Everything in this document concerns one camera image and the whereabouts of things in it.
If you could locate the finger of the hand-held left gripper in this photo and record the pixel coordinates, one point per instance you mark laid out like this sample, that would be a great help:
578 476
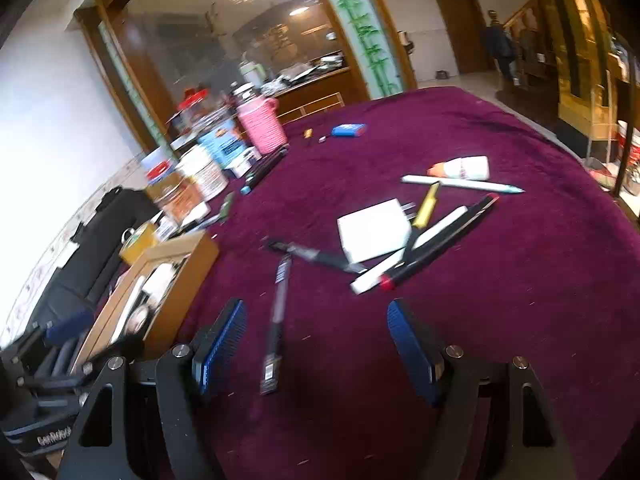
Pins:
70 327
55 392

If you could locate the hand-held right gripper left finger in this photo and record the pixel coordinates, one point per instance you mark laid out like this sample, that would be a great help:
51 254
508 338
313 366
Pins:
222 345

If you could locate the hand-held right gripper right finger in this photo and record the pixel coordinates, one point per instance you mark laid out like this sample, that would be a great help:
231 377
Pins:
410 350

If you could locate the clear grey gel pen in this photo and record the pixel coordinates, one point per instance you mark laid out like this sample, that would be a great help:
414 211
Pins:
275 320

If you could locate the black tape roll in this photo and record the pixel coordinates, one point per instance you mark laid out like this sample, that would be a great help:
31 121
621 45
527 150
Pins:
138 321

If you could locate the brown cardboard box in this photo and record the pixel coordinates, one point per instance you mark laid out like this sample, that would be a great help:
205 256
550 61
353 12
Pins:
185 280

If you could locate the white marker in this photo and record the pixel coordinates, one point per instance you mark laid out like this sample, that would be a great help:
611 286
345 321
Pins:
372 276

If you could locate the black bag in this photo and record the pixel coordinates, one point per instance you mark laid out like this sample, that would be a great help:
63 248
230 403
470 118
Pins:
100 240

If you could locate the purple velvet tablecloth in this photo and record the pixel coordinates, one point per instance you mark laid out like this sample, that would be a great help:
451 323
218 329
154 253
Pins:
500 310

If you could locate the brown packing tape roll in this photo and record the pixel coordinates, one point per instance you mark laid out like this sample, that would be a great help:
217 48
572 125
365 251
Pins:
137 245

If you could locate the black marker with red cap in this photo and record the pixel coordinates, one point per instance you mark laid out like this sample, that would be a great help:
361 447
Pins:
450 235

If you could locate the blue grey pen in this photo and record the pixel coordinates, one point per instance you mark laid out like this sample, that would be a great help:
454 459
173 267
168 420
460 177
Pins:
210 220

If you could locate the white charger plug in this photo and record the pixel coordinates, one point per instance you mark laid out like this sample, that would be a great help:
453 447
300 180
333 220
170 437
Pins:
372 230

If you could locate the black pen with clip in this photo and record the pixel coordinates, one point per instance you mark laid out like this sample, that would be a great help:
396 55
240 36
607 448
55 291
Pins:
320 257

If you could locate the yellow pen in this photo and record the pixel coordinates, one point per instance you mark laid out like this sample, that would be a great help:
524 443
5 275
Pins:
427 207

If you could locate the orange label clear jar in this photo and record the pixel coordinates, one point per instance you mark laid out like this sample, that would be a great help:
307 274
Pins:
175 200

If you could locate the white plastic tub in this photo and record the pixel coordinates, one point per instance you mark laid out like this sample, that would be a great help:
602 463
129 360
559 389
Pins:
205 172

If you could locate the white pen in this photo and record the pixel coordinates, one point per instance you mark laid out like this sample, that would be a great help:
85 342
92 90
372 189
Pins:
460 183

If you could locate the red blue lid jar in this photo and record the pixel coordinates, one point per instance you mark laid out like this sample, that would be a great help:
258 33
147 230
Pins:
157 167

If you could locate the blue white small box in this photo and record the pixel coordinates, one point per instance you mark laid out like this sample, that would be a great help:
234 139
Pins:
242 162

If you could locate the white glue bottle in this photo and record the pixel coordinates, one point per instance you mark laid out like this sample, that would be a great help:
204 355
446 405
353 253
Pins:
467 167

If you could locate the blue label plastic jar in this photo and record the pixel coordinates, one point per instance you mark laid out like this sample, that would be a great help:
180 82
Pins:
220 147

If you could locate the blue battery pack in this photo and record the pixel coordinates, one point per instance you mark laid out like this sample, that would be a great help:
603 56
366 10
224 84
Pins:
350 130

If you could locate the red lid plastic jar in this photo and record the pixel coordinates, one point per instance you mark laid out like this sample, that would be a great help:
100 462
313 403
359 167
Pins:
192 102

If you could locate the wooden counter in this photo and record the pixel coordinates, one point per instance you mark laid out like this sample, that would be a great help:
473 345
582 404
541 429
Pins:
320 92

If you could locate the bamboo print panel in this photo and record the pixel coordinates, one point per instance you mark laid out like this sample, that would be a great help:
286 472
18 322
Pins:
365 35

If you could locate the wooden door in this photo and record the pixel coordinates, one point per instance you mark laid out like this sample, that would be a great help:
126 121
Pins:
457 25

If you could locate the wooden stair railing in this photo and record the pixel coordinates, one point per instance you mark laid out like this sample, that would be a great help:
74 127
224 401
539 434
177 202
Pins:
530 35

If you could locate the gold pillar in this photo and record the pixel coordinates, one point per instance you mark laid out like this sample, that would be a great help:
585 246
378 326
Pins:
570 35

